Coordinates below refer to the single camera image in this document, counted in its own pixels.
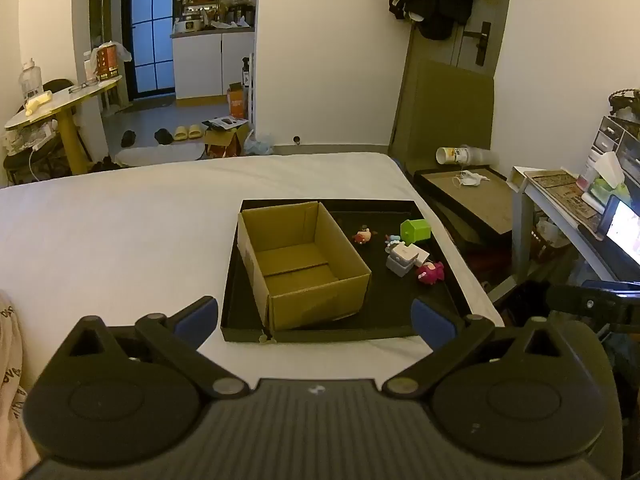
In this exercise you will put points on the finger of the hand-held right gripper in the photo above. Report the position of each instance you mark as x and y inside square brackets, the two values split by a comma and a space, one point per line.
[605, 307]

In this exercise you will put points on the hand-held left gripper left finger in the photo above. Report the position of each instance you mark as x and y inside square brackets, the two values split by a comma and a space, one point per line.
[195, 317]

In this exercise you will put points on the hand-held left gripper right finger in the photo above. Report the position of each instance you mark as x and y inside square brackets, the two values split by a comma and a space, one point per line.
[431, 321]

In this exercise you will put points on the black tray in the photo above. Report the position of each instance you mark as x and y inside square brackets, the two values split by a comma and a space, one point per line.
[390, 305]

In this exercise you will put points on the pink dinosaur toy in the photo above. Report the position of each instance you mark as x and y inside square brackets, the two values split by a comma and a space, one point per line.
[430, 272]

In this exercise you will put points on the grey toy box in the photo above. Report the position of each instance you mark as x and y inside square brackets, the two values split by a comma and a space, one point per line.
[398, 265]

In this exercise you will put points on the green toy house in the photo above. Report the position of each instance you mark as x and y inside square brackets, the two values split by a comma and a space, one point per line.
[415, 231]

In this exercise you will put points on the small blue toy figure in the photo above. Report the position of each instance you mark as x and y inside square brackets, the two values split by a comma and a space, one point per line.
[391, 239]

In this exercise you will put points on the small red-brown toy figure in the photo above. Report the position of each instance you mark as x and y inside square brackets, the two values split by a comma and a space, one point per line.
[362, 236]

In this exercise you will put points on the tablet with lit screen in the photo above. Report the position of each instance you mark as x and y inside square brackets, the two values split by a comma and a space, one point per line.
[625, 227]

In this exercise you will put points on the grey desk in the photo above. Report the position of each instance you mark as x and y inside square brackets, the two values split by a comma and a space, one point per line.
[520, 225]

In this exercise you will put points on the patterned board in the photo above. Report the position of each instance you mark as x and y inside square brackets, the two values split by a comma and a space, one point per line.
[560, 192]

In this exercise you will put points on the black brown-topped side table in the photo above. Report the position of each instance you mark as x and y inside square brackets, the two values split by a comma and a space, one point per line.
[475, 205]

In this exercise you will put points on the green tissue box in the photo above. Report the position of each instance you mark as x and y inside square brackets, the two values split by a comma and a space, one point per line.
[612, 180]

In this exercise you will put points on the white face mask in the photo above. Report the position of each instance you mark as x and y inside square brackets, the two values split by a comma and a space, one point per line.
[470, 179]

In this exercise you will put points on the white oval floor mat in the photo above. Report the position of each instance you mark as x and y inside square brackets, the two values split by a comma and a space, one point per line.
[160, 155]

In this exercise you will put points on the grey drawer organizer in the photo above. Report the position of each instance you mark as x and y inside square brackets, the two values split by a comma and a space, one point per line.
[612, 140]

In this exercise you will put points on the stack of disposable cups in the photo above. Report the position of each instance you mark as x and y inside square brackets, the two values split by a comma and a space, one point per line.
[462, 155]

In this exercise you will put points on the brown cardboard floor box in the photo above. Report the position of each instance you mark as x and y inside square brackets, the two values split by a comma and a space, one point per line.
[225, 146]

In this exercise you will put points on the pale blue plastic bag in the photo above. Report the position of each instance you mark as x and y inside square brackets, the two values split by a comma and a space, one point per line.
[257, 145]

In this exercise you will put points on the black slipper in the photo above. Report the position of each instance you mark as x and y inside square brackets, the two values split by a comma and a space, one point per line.
[128, 138]
[163, 136]

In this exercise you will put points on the yellow slipper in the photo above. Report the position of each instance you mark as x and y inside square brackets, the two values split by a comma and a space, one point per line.
[195, 131]
[180, 133]

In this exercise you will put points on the printed pale cloth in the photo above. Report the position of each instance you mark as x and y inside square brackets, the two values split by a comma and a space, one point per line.
[12, 360]

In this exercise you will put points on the black and white leaflet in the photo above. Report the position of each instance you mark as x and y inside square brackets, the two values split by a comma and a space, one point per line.
[225, 122]

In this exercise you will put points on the dark woven basket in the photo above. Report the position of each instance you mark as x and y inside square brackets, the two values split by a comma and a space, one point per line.
[625, 105]

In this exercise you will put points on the olive board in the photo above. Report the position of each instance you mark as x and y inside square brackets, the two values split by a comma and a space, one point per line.
[445, 110]

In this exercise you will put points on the orange carton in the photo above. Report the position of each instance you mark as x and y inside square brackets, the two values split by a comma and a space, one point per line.
[237, 102]

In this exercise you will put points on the black spray bottle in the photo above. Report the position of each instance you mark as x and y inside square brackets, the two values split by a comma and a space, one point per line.
[245, 72]

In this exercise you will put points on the white kitchen cabinet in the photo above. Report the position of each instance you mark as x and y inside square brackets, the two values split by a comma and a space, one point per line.
[210, 65]

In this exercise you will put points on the round table with yellow leg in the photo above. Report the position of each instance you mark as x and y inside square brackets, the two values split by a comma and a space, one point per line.
[62, 100]

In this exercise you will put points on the eyeglasses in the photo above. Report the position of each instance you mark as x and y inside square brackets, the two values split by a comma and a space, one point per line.
[84, 85]

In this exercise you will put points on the pale yellow cloth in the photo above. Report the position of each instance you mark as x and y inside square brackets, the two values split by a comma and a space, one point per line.
[37, 102]

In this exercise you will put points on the red printed box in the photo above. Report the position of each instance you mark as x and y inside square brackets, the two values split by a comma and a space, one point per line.
[106, 62]

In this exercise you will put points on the dark framed glass door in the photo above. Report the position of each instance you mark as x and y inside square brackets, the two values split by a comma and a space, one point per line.
[150, 35]

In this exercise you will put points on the clear water bottle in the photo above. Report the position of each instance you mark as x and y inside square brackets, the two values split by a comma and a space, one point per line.
[30, 80]

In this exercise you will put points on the white rice cooker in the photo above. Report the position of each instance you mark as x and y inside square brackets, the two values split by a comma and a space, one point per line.
[187, 25]

